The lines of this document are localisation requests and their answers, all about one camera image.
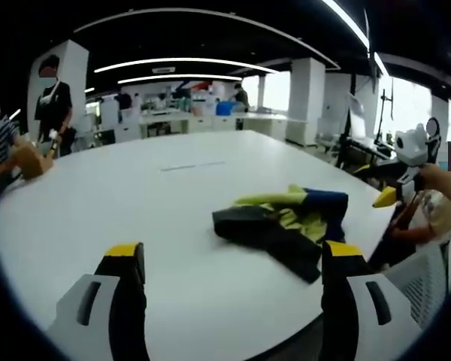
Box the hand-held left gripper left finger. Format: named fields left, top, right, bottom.
left=48, top=242, right=151, bottom=361

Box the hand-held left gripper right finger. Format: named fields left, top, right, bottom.
left=321, top=240, right=424, bottom=361

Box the dark yellow blue garment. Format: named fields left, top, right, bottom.
left=212, top=184, right=350, bottom=285

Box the person's right hand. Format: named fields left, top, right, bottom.
left=419, top=164, right=451, bottom=193

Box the black tripod stand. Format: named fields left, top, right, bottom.
left=334, top=73, right=364, bottom=172

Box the white mesh chair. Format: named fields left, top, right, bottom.
left=383, top=225, right=451, bottom=330

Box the long ceiling light strip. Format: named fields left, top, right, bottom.
left=321, top=0, right=389, bottom=76
left=117, top=74, right=244, bottom=85
left=93, top=57, right=280, bottom=74

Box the brown cardboard box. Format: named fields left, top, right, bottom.
left=14, top=142, right=54, bottom=180

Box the white counter desk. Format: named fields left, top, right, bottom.
left=138, top=111, right=289, bottom=141

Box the white cabinet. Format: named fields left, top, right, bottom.
left=99, top=99, right=120, bottom=132

